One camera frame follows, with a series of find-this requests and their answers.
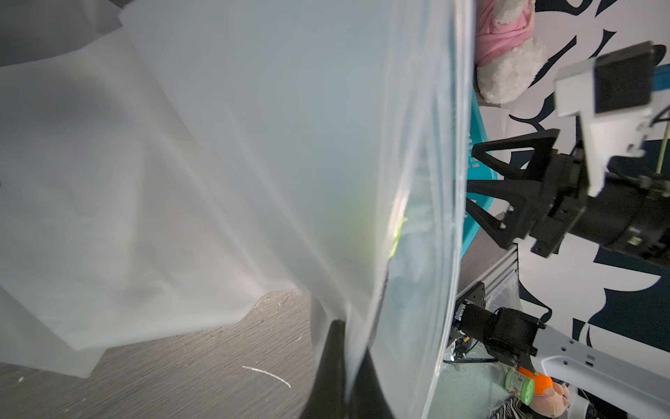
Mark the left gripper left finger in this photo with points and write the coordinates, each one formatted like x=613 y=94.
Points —
x=327 y=399

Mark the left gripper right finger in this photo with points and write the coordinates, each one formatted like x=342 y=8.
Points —
x=367 y=399

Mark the translucent zip-top bag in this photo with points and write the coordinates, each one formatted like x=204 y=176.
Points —
x=34 y=30
x=163 y=178

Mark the white plush bunny pink shirt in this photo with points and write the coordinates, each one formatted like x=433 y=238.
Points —
x=508 y=55

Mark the translucent zip-top bag bottom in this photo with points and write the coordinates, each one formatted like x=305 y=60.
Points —
x=163 y=178

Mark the teal plastic basket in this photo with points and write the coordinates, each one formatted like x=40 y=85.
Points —
x=476 y=171

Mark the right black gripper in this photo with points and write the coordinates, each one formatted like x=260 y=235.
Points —
x=630 y=215

